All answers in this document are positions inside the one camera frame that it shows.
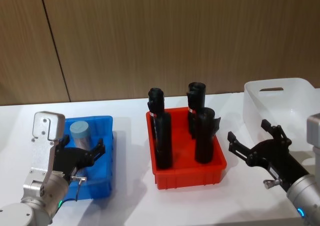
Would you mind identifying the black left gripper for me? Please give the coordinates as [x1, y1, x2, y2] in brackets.
[51, 134, 106, 181]

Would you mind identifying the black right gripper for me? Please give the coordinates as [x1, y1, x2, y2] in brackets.
[227, 119, 311, 190]

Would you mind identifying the grey cylinder with pale cap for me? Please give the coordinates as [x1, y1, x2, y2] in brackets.
[69, 121, 94, 152]

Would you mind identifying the blue plastic bin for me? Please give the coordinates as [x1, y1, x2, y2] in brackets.
[59, 115, 117, 202]

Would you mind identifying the translucent white plastic bin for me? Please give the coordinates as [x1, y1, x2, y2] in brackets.
[243, 77, 320, 152]

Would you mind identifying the black roll with loose flap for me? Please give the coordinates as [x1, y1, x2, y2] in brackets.
[194, 107, 222, 165]

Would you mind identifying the black roll with red label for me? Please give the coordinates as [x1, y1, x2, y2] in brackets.
[147, 87, 174, 170]
[186, 81, 207, 140]

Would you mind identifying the red plastic bin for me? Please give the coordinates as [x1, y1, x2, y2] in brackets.
[145, 106, 228, 191]

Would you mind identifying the thin cable with silver plug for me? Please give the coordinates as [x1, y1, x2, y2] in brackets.
[59, 175, 88, 202]

